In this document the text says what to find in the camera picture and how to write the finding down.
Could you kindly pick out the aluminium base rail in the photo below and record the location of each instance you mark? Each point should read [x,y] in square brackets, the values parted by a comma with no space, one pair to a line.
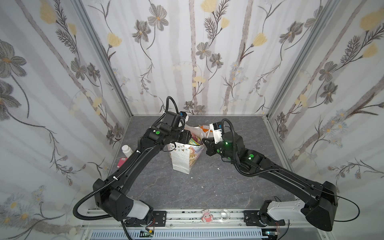
[202,224]

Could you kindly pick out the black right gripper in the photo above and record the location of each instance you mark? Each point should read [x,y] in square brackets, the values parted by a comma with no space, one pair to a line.
[210,145]

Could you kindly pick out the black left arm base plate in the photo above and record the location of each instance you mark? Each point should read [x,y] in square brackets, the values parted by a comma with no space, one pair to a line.
[160,218]

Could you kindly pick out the white slotted cable duct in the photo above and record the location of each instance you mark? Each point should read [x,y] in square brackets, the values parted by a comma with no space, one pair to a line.
[199,234]

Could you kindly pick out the white plastic bottle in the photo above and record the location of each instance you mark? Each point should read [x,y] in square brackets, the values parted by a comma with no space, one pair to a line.
[127,151]

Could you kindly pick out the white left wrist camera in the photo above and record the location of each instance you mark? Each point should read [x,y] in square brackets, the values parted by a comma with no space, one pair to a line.
[184,115]

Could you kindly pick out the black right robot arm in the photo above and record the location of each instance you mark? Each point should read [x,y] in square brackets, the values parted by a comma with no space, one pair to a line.
[316,203]

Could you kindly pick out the small pink object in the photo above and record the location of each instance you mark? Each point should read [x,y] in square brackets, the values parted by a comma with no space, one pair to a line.
[121,162]

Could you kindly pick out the green yellow Fox's candy bag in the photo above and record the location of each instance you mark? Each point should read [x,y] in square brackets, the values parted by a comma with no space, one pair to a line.
[194,141]

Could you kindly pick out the white cartoon paper bag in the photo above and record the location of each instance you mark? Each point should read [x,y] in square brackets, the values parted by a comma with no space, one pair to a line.
[184,156]

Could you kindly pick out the small orange snack packet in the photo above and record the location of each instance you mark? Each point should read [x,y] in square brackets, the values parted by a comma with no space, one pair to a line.
[206,129]

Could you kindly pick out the clear round suction cup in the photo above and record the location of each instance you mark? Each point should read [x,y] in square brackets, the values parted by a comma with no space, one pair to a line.
[225,214]

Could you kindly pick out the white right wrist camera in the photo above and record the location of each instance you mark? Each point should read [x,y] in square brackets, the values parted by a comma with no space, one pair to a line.
[217,131]

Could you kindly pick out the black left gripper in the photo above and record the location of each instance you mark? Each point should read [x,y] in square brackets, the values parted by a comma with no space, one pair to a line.
[186,135]

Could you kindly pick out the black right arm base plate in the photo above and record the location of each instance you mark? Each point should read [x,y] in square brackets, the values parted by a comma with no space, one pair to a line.
[261,219]

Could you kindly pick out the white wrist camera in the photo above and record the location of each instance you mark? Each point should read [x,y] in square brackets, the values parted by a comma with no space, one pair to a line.
[217,131]
[184,115]

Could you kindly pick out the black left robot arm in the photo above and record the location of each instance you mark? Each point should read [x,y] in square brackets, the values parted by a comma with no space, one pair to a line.
[111,194]

